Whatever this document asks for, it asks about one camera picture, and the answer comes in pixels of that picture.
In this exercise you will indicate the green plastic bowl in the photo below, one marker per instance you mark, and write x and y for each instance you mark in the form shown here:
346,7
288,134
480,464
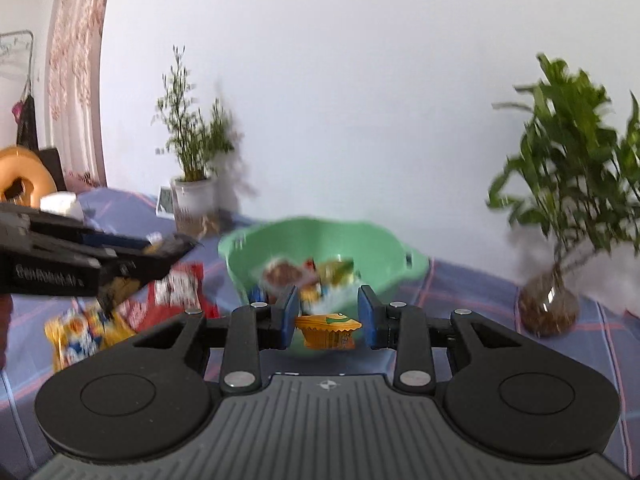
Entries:
380,255

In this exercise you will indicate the potted plant in white pot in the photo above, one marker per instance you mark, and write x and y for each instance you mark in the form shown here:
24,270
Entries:
192,160

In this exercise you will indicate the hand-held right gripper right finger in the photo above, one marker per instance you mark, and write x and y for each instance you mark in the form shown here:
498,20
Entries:
367,317

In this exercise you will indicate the crumpled red snack packet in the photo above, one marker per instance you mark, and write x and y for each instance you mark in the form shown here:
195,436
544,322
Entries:
155,315

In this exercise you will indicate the small orange snack packet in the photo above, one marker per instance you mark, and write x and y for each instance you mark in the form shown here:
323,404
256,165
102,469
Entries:
327,332

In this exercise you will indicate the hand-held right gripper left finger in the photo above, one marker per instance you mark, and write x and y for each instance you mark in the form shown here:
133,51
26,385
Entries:
289,317

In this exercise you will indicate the dark hanging clothes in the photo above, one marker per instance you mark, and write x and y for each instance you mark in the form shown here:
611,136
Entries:
25,120

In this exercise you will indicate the brown round snack packet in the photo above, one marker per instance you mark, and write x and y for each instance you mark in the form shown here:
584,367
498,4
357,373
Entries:
282,275

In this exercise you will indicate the pink floral curtain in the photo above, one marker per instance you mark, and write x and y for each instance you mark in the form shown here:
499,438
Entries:
75,70

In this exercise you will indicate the yellow and blue snack packet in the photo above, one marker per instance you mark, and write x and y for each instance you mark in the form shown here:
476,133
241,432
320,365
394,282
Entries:
80,335

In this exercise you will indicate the white tissue pack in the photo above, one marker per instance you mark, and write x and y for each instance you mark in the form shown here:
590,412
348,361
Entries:
60,206

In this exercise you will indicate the white digital clock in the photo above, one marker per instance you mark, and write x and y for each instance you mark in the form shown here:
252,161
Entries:
165,202

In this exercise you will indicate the yellow green snack packet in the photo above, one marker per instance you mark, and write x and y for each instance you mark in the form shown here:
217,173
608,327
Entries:
336,271

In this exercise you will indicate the blue checked bedsheet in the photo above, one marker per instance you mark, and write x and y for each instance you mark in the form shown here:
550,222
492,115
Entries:
475,290

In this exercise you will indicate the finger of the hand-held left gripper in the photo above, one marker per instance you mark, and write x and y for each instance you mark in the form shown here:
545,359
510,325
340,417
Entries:
100,237
160,260

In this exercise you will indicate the leafy plant in glass vase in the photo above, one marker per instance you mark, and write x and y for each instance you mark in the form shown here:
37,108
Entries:
570,170

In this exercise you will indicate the blue white candy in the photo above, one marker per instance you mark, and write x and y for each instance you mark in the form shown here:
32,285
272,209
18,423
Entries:
257,294

